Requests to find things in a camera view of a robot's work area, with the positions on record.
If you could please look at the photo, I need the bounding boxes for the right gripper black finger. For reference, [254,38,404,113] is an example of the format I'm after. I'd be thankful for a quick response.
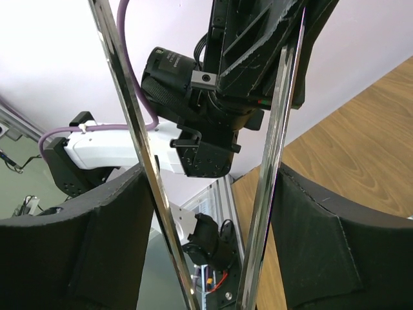
[1,167,154,309]
[272,165,412,309]

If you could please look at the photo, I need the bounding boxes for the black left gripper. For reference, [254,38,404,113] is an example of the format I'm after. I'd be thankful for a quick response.
[141,1,307,178]

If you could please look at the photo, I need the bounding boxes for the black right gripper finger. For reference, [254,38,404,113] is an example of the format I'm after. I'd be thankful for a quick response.
[292,0,339,110]

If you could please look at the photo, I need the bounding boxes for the steel serving tongs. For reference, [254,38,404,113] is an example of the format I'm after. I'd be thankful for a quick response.
[89,1,306,309]

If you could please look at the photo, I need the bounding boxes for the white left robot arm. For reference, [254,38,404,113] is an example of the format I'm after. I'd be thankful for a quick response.
[39,1,325,198]

